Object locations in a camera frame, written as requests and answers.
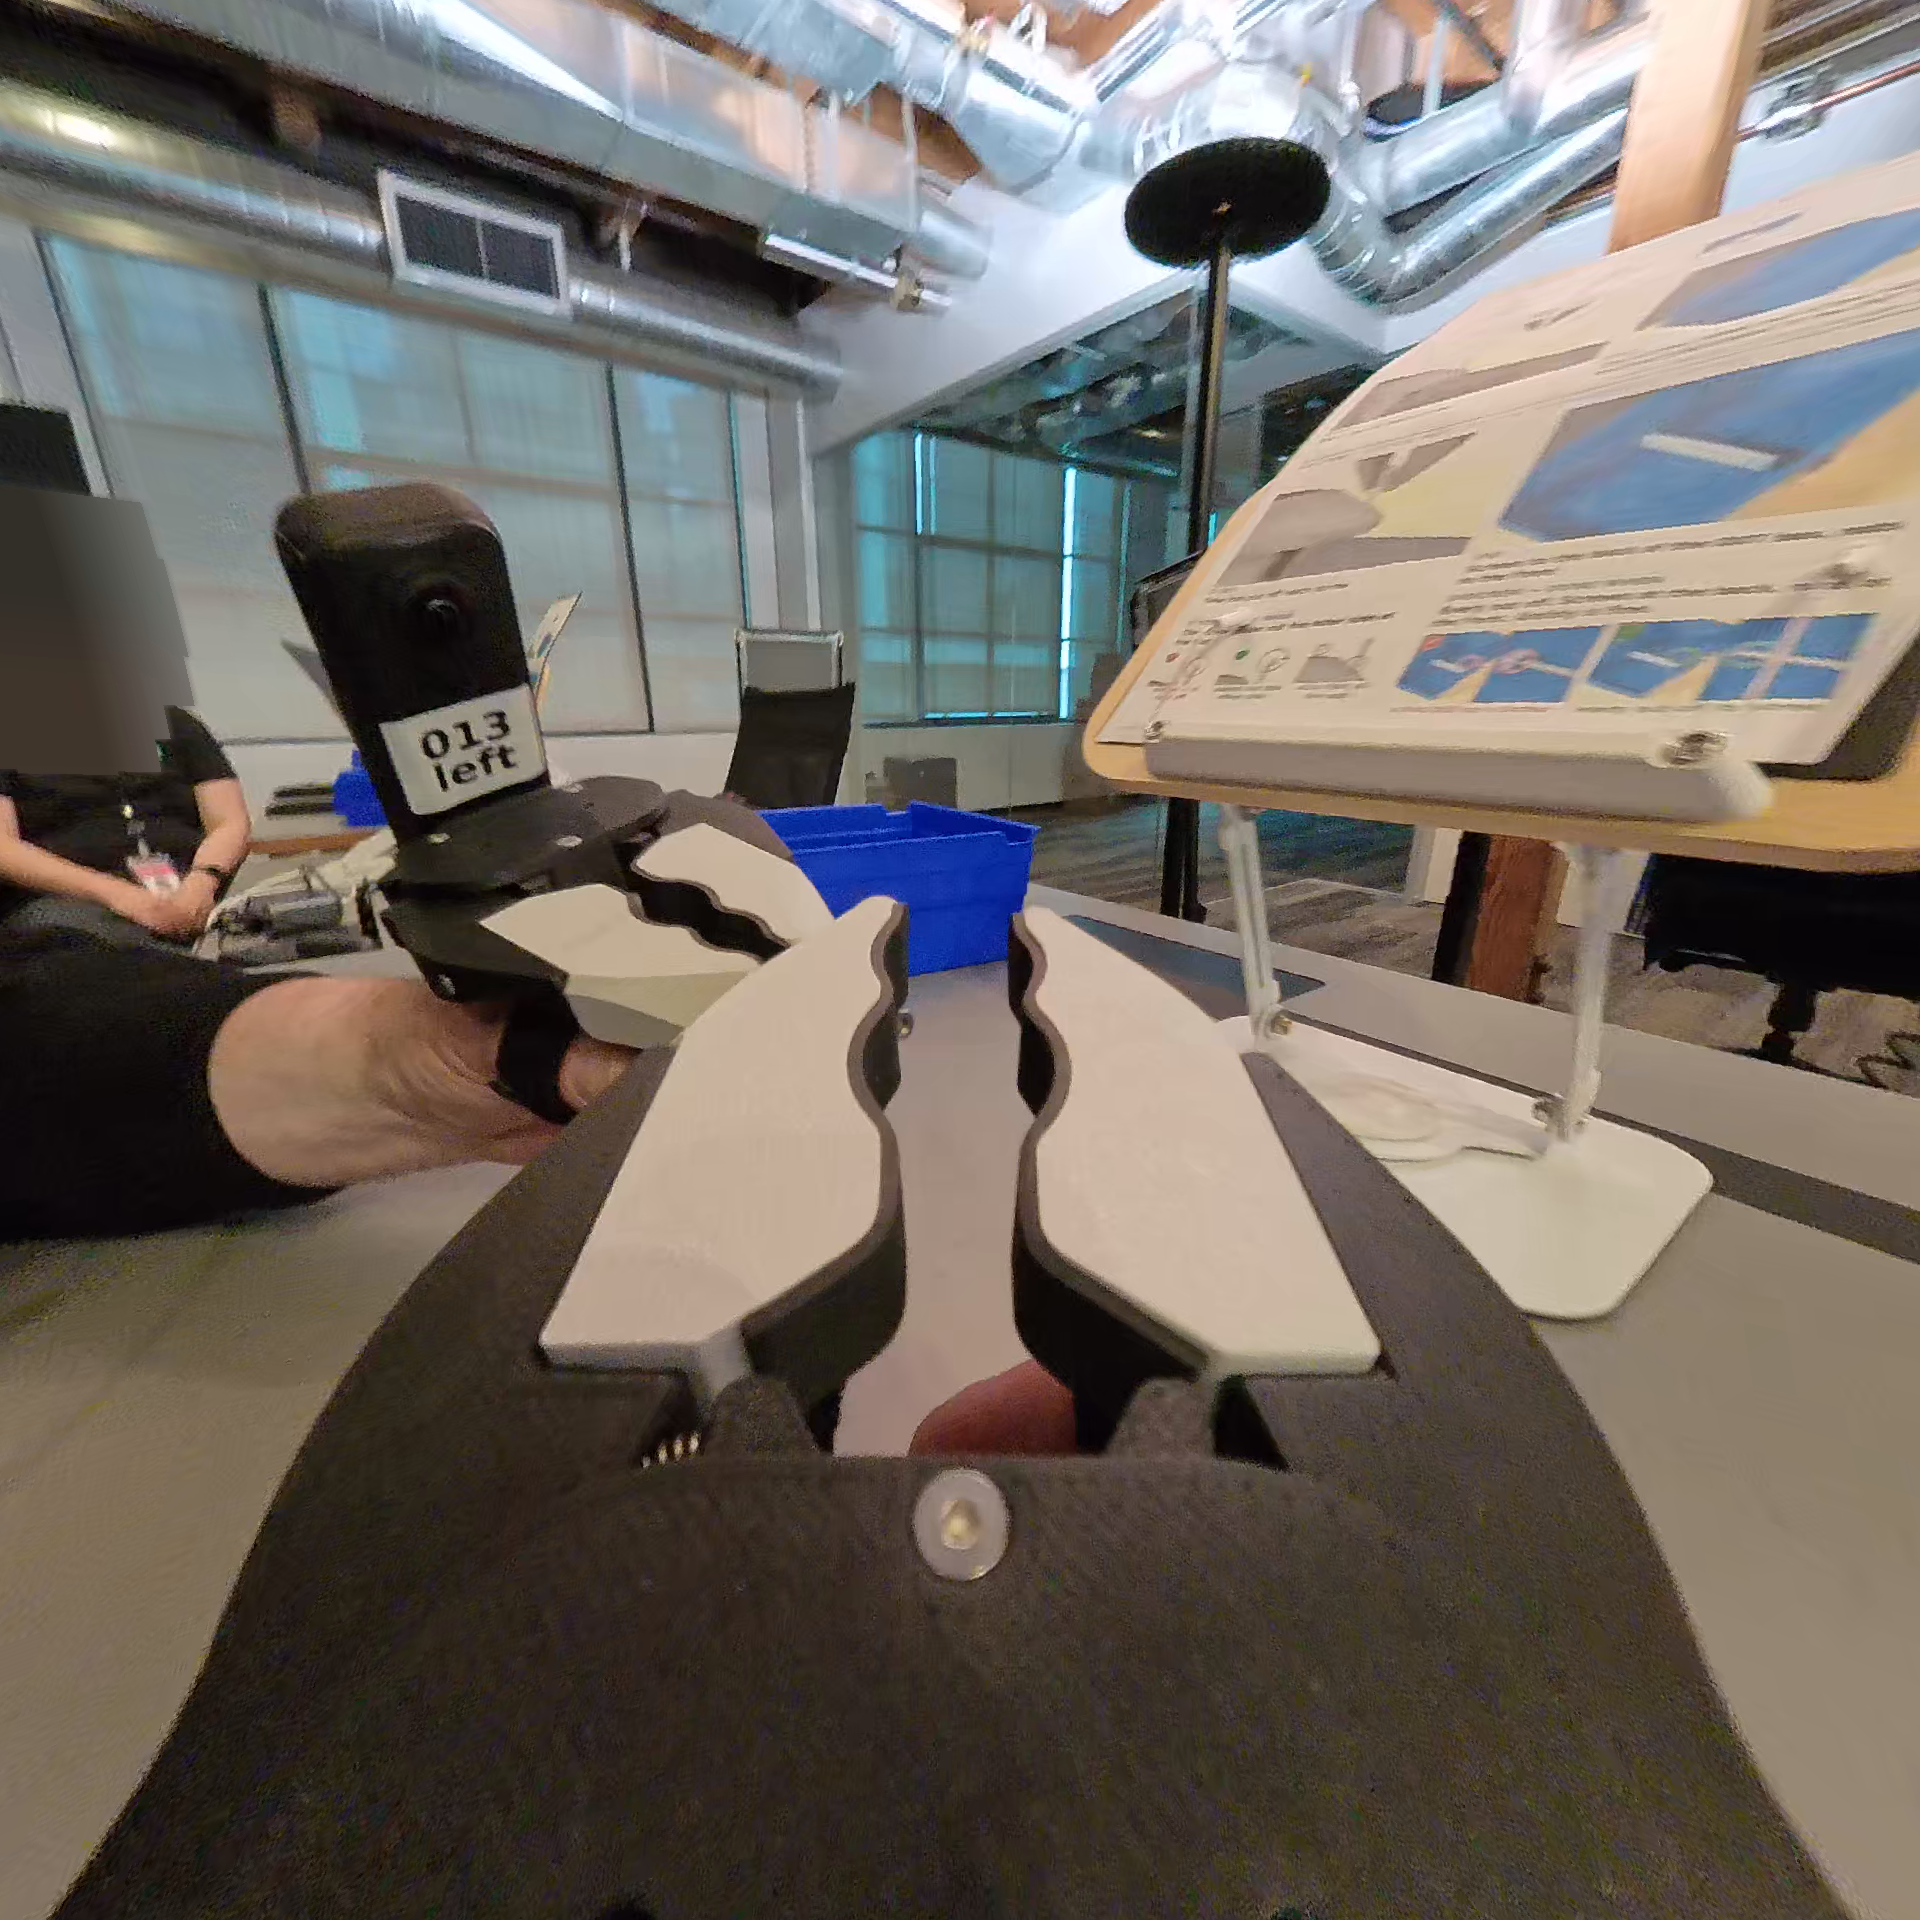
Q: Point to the large black television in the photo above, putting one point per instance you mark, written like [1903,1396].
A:
[45,449]

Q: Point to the white air vent grille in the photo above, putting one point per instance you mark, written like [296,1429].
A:
[471,239]

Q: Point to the blue storage bin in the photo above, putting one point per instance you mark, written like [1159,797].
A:
[364,792]

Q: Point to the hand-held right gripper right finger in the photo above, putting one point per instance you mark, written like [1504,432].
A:
[1186,1200]

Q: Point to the silver air duct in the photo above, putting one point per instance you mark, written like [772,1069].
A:
[226,211]

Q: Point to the grey desk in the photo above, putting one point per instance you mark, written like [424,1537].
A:
[1726,1426]

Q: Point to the instruction board on white stand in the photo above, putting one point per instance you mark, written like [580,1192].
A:
[1576,524]
[551,645]

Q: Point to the blue bin with black divider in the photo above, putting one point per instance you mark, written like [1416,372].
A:
[930,886]

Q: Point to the person's left hand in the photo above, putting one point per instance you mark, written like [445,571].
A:
[362,1079]

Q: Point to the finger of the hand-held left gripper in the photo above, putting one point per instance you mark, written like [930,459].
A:
[630,989]
[750,878]

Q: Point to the silver framed panel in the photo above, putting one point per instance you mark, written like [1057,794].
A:
[789,657]

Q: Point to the wooden pillar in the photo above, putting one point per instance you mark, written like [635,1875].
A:
[1689,119]

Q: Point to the black floor lamp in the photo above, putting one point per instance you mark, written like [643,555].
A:
[1228,201]

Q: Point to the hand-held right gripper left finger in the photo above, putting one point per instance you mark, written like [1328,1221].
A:
[719,1200]

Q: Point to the person's left forearm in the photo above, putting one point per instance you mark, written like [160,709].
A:
[105,1079]

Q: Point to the black mesh office chair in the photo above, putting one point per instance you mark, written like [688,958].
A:
[789,751]

